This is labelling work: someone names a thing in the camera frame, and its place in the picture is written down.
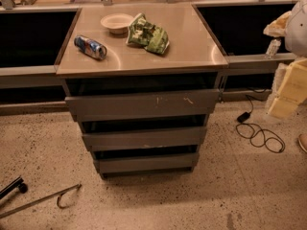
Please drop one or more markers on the green chip bag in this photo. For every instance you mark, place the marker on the green chip bag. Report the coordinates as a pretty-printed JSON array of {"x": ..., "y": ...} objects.
[{"x": 143, "y": 33}]

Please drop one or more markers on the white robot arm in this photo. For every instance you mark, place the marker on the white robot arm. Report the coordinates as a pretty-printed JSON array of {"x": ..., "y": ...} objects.
[{"x": 296, "y": 30}]

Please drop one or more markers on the white paper bowl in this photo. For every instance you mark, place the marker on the white paper bowl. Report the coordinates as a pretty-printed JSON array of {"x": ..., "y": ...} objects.
[{"x": 116, "y": 23}]

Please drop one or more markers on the grey drawer cabinet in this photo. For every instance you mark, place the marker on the grey drawer cabinet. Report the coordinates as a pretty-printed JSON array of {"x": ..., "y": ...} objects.
[{"x": 141, "y": 82}]

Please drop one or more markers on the grey middle drawer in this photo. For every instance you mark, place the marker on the grey middle drawer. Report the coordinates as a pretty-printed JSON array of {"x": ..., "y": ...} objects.
[{"x": 145, "y": 139}]

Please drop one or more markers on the clear water bottle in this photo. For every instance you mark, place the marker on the clear water bottle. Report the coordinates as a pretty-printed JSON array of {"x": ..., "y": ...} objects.
[{"x": 273, "y": 47}]

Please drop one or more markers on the grey bottom drawer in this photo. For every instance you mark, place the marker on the grey bottom drawer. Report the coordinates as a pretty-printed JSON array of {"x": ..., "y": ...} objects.
[{"x": 150, "y": 163}]

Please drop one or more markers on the black caster leg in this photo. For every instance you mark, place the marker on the black caster leg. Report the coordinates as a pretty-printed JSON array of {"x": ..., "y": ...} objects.
[{"x": 18, "y": 183}]

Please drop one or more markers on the shoe tip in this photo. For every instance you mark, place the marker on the shoe tip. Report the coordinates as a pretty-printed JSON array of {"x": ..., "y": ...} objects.
[{"x": 302, "y": 140}]

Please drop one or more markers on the grey top drawer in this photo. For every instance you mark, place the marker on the grey top drawer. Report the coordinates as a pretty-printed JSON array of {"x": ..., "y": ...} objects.
[{"x": 142, "y": 105}]

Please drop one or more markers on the metal hooked rod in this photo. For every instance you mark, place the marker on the metal hooked rod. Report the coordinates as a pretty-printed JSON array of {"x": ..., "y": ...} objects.
[{"x": 58, "y": 195}]

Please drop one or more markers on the blue soda can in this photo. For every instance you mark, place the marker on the blue soda can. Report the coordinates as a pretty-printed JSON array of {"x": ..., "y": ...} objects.
[{"x": 90, "y": 47}]

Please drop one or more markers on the grey drawer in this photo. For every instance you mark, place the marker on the grey drawer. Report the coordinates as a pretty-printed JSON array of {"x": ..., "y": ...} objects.
[
  {"x": 150, "y": 163},
  {"x": 142, "y": 105},
  {"x": 145, "y": 139}
]

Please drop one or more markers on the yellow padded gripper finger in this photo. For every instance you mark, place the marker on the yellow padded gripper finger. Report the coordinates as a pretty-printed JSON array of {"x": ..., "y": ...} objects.
[
  {"x": 278, "y": 26},
  {"x": 289, "y": 89}
]

